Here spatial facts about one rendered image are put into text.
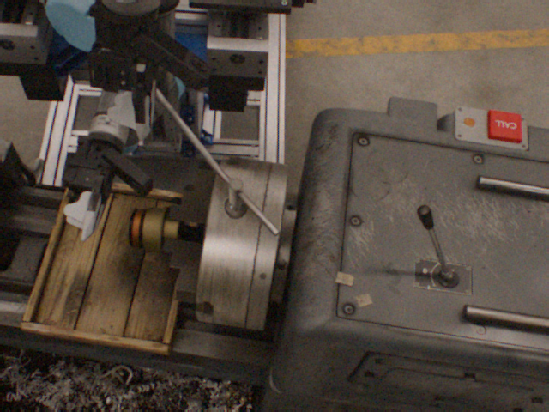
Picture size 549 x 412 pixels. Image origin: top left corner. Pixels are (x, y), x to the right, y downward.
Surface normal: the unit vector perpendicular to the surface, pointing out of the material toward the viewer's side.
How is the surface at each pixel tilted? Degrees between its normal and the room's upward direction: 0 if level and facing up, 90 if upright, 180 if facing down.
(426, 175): 0
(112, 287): 0
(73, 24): 89
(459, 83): 0
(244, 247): 28
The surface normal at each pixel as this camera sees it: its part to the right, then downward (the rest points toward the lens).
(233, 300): -0.09, 0.60
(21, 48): -0.01, 0.88
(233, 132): 0.07, -0.48
